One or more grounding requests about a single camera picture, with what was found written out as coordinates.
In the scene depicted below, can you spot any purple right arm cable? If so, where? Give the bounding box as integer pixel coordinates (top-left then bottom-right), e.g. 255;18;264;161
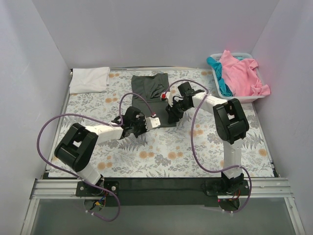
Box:
163;80;250;214

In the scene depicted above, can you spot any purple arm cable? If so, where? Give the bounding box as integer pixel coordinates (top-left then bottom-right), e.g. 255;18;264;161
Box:
36;93;157;222
163;80;250;214

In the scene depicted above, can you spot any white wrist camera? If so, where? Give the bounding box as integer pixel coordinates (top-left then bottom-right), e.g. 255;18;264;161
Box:
145;113;161;131
160;91;173;105

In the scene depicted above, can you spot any teal t shirt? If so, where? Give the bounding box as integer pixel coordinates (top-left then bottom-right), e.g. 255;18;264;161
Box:
206;53;252;97

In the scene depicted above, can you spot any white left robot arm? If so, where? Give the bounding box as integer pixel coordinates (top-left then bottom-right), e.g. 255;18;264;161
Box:
54;106;148;196

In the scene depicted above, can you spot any floral table mat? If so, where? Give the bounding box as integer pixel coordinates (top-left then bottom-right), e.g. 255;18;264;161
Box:
47;69;274;179

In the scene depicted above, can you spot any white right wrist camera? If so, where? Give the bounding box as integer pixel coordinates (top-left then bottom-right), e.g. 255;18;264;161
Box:
160;91;173;105

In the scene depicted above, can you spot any pink t shirt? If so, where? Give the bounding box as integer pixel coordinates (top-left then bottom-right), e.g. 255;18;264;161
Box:
219;50;270;96

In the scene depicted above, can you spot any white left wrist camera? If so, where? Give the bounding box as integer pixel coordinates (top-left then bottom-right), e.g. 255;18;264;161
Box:
145;113;161;131

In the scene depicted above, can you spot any white folded t shirt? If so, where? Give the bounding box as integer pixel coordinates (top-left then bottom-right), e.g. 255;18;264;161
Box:
69;67;111;94

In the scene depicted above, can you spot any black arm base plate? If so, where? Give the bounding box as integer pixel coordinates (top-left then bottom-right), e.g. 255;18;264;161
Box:
75;177;251;207

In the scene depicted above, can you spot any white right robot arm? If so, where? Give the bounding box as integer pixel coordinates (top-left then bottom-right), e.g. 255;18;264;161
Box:
160;81;249;195

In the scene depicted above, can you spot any dark grey t shirt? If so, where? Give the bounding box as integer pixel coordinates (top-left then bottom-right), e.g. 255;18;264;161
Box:
131;73;176;128

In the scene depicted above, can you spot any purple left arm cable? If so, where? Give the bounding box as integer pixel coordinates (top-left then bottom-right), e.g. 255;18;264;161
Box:
36;93;157;222

